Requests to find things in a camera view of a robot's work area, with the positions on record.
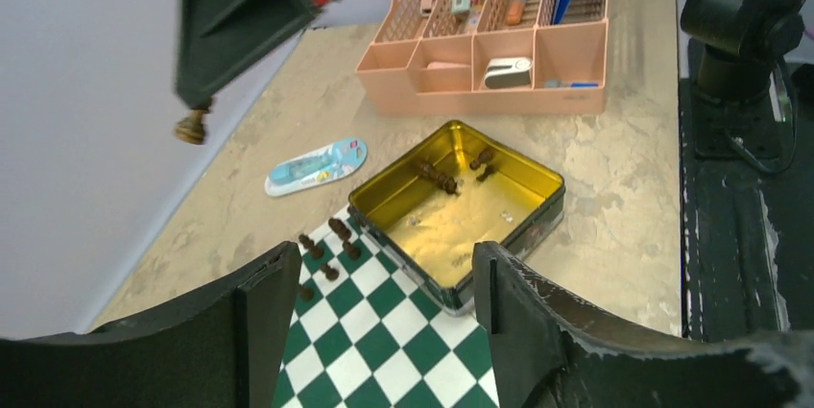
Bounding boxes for orange marker in organizer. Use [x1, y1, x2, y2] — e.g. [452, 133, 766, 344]
[505, 0, 527, 26]

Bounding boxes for green white chess mat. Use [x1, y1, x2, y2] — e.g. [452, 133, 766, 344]
[272, 208, 499, 407]

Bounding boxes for brown chess piece fourteenth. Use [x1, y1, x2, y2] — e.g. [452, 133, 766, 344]
[298, 233, 324, 259]

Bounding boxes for brown chess king piece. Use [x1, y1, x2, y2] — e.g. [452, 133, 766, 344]
[417, 160, 459, 195]

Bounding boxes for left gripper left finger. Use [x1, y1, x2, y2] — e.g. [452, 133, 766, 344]
[1, 242, 301, 407]

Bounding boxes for white device in organizer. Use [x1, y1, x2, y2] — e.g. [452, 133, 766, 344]
[483, 57, 534, 89]

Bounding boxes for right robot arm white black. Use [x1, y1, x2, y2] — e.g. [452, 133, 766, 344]
[175, 0, 804, 110]

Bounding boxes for blue white packaged item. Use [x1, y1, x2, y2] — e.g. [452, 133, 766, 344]
[264, 137, 369, 198]

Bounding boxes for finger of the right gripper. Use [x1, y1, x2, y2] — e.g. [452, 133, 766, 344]
[175, 0, 334, 109]

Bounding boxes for blue capped tube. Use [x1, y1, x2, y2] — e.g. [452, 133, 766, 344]
[543, 79, 599, 89]

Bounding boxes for gold tin brown pieces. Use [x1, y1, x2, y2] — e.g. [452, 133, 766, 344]
[348, 120, 566, 316]

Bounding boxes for black metal base frame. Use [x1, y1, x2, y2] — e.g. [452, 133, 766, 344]
[677, 0, 813, 342]

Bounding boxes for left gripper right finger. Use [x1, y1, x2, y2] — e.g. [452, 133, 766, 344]
[472, 242, 813, 407]

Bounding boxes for peach plastic file organizer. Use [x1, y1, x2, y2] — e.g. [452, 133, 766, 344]
[356, 0, 610, 116]

